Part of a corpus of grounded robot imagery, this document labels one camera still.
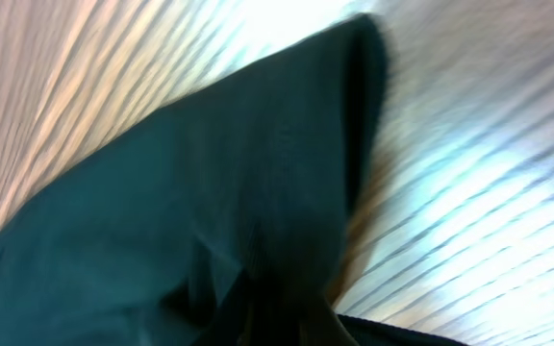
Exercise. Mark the black t-shirt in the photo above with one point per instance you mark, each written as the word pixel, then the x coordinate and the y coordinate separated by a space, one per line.
pixel 219 219

